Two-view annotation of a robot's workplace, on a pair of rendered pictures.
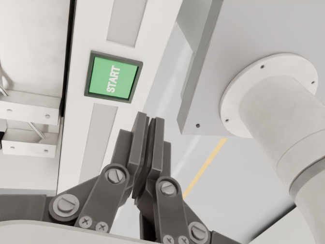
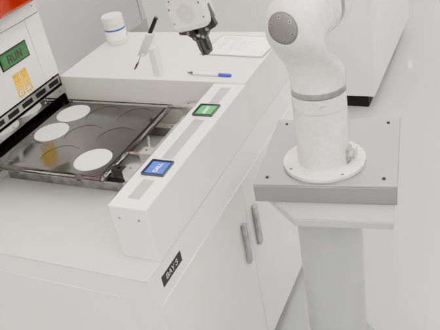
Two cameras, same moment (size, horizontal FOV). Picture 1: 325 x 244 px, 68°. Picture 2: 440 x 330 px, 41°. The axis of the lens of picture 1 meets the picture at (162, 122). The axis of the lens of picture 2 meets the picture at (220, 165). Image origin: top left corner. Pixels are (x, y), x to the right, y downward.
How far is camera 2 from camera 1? 1.55 m
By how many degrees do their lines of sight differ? 102
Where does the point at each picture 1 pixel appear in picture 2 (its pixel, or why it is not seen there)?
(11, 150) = (128, 169)
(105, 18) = (209, 99)
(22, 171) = (93, 245)
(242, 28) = (289, 135)
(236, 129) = (302, 174)
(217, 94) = (280, 160)
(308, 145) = not seen: hidden behind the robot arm
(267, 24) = not seen: hidden behind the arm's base
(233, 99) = (291, 157)
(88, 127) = (186, 127)
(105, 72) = (203, 108)
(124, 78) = (211, 109)
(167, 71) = not seen: outside the picture
